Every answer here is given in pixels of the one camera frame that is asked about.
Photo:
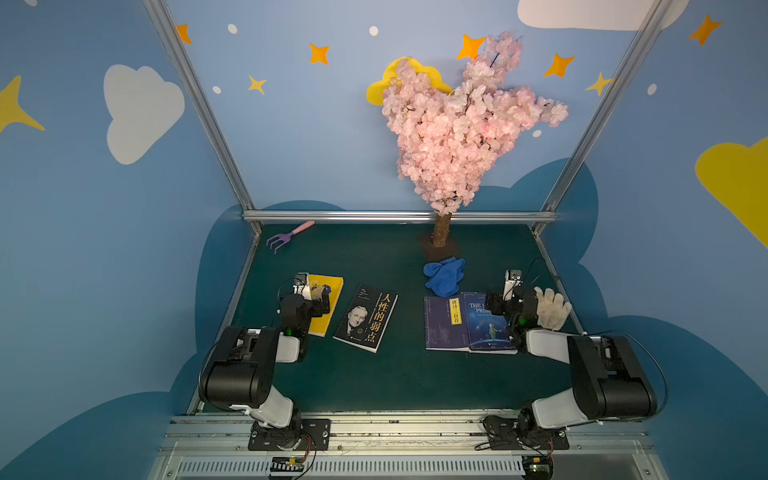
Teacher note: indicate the left circuit board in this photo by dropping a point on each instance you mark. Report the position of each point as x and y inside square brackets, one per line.
[289, 467]

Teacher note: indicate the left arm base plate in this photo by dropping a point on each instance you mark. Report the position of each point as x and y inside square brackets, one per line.
[299, 435]

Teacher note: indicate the purple book yellow label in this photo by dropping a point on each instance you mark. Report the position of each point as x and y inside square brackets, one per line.
[445, 328]

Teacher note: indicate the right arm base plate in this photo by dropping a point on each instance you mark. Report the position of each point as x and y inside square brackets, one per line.
[522, 433]

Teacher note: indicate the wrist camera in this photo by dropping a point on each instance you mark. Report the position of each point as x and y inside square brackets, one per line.
[513, 279]
[301, 285]

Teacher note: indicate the aluminium rail front frame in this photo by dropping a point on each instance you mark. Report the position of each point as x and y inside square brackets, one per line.
[432, 444]

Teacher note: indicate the purple pink toy rake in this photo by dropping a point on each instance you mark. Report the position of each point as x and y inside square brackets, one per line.
[276, 242]

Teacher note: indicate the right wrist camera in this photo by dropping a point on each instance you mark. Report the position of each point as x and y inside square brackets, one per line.
[513, 279]

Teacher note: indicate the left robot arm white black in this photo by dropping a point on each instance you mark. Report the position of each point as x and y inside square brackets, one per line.
[239, 372]

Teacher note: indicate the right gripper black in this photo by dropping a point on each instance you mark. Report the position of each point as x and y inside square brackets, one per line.
[501, 303]

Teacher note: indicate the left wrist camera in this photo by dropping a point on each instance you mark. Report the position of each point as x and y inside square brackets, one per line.
[301, 285]

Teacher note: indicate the white work glove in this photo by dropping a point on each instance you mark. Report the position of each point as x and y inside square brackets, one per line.
[552, 309]

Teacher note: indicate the blue cloth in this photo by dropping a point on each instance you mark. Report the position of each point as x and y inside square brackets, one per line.
[444, 276]

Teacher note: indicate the pink blossom artificial tree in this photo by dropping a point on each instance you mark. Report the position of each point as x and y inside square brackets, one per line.
[449, 139]

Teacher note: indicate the right circuit board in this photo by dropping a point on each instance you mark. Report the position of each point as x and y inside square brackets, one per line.
[537, 468]

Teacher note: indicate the black book yellow title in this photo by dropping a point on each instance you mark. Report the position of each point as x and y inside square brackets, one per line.
[365, 321]

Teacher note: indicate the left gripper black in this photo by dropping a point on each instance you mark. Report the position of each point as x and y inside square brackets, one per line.
[318, 297]

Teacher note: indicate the circuit board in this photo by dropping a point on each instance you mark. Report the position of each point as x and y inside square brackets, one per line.
[289, 467]
[537, 468]

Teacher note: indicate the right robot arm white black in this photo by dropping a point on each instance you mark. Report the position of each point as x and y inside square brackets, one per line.
[608, 382]

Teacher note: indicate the blue Little Prince book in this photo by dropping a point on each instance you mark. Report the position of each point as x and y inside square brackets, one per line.
[487, 333]

